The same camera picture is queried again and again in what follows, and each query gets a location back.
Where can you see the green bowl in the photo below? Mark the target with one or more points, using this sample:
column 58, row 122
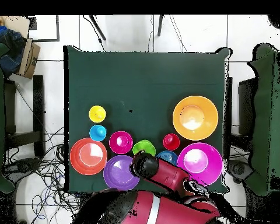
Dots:
column 144, row 146

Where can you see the small crimson bowl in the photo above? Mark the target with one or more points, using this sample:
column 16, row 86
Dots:
column 120, row 142

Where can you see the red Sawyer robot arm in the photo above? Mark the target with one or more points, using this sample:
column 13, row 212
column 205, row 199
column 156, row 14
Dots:
column 168, row 172

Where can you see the red cup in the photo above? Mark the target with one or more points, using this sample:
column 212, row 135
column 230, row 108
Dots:
column 171, row 141

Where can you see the dark green tablecloth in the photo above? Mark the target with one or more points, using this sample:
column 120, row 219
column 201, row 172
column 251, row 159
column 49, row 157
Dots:
column 142, row 81

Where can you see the blue cup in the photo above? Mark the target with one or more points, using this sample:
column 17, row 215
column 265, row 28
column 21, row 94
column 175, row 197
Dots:
column 98, row 133

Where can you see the blue bowl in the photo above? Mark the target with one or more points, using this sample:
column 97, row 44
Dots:
column 169, row 156

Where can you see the yellow cup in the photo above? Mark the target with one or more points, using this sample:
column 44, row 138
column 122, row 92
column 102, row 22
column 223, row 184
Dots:
column 97, row 113

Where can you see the purple bowl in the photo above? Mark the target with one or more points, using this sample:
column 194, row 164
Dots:
column 117, row 173

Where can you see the large orange bowl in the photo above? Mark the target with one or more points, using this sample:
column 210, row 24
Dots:
column 195, row 117

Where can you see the red-orange bowl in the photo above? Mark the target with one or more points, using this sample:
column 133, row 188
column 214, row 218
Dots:
column 88, row 155

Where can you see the large pink bowl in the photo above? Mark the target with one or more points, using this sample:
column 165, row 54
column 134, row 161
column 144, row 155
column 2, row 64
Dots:
column 200, row 161

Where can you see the black tripod leg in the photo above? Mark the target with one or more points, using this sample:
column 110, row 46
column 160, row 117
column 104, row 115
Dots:
column 96, row 26
column 160, row 25

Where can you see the brown cardboard box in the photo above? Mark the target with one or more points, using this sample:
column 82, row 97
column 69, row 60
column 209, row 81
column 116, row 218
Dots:
column 29, row 58

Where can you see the blue fabric bundle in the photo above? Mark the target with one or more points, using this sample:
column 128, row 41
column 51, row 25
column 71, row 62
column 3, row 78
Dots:
column 9, row 46

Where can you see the black stool frame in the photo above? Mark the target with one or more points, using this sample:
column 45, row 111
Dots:
column 38, row 112

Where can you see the black pedestal foot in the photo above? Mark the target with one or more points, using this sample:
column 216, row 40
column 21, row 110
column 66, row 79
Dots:
column 238, row 169
column 23, row 165

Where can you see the white panel black frame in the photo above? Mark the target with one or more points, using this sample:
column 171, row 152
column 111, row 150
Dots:
column 43, row 28

